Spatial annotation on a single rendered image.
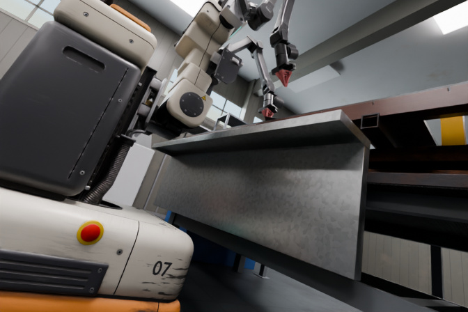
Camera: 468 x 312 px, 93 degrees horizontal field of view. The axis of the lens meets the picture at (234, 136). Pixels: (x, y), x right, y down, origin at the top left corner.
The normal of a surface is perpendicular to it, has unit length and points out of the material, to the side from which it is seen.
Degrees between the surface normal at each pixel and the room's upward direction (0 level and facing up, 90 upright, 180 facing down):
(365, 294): 90
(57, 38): 90
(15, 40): 90
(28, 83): 90
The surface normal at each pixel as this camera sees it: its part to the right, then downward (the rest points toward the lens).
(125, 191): 0.54, -0.14
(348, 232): -0.72, -0.43
